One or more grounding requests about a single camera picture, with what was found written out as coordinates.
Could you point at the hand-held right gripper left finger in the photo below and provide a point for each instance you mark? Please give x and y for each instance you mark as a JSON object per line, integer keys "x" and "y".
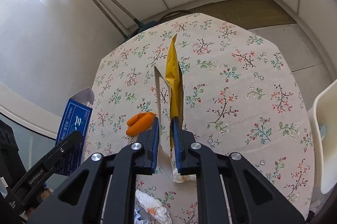
{"x": 155, "y": 145}

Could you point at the floral tablecloth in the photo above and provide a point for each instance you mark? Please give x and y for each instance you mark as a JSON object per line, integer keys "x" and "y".
{"x": 237, "y": 82}

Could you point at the yellow snack packet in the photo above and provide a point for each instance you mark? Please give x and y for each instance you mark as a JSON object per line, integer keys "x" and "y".
{"x": 173, "y": 76}

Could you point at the person's left hand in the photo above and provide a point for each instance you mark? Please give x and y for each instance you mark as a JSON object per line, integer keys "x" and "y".
{"x": 46, "y": 192}

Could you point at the small crumpled white tissue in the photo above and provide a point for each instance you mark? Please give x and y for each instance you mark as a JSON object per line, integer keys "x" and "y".
{"x": 184, "y": 178}

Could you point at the dark chair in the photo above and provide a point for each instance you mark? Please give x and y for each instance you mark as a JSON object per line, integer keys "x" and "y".
{"x": 8, "y": 147}

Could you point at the blue carton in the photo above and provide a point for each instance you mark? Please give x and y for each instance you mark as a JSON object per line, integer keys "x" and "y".
{"x": 73, "y": 118}

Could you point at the grey pole mop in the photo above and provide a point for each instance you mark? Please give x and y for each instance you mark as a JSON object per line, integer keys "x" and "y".
{"x": 102, "y": 8}

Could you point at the crumpled blue white paper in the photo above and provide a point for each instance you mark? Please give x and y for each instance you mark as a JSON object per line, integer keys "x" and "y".
{"x": 139, "y": 217}

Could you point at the tissue orange print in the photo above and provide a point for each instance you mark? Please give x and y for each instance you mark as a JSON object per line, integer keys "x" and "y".
{"x": 152, "y": 204}

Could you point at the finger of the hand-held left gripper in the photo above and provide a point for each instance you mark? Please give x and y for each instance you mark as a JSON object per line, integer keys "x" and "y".
{"x": 50, "y": 161}

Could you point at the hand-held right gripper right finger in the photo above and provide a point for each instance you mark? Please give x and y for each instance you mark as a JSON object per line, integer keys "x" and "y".
{"x": 176, "y": 145}

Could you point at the blue snack box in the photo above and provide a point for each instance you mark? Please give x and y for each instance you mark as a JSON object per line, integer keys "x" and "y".
{"x": 166, "y": 161}

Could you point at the brown floor mat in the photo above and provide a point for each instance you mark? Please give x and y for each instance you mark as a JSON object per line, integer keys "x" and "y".
{"x": 250, "y": 8}

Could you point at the white plastic bin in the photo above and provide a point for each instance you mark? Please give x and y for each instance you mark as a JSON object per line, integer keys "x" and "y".
{"x": 323, "y": 134}

